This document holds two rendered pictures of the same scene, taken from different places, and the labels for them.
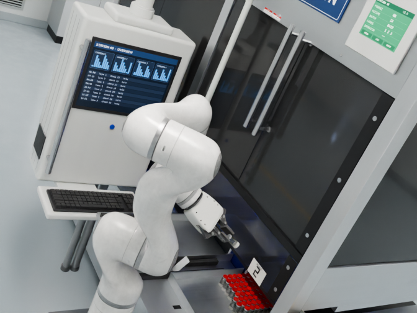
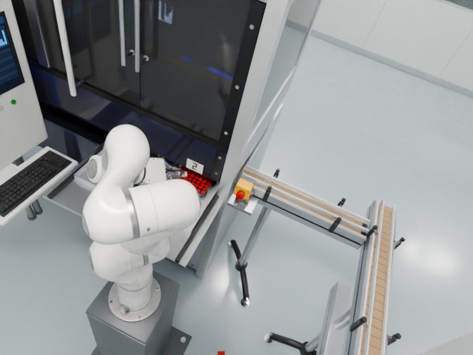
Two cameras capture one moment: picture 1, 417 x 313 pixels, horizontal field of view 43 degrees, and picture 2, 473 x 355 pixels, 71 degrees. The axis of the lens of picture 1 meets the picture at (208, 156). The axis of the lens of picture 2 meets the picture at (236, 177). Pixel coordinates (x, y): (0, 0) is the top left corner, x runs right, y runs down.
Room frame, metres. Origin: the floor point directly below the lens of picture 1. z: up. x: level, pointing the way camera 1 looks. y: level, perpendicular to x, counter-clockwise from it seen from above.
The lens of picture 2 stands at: (0.67, 0.21, 2.15)
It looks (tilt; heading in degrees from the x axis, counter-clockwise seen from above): 46 degrees down; 320
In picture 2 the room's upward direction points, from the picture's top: 17 degrees clockwise
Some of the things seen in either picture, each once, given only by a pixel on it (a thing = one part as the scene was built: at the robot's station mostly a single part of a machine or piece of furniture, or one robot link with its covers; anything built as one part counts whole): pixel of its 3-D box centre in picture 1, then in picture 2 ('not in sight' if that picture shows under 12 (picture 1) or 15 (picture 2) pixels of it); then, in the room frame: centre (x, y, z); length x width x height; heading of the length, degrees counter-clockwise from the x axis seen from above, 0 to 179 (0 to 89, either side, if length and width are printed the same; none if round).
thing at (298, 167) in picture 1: (306, 146); (191, 65); (1.69, -0.29, 1.50); 0.43 x 0.01 x 0.59; 40
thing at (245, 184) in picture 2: not in sight; (243, 187); (1.45, -0.51, 0.99); 0.08 x 0.07 x 0.07; 130
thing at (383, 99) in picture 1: (324, 206); (231, 110); (1.54, -0.40, 1.40); 0.05 x 0.01 x 0.80; 40
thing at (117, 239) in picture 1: (120, 256); (123, 260); (1.19, 0.11, 1.16); 0.19 x 0.12 x 0.24; 88
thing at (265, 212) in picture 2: not in sight; (253, 238); (1.43, -0.71, 0.46); 0.09 x 0.09 x 0.77; 40
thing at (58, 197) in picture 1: (96, 200); (28, 179); (1.92, 0.36, 0.82); 0.40 x 0.14 x 0.02; 128
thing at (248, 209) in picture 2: not in sight; (244, 199); (1.46, -0.55, 0.87); 0.14 x 0.13 x 0.02; 130
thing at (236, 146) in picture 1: (238, 86); (86, 20); (2.04, 0.01, 1.50); 0.47 x 0.01 x 0.59; 40
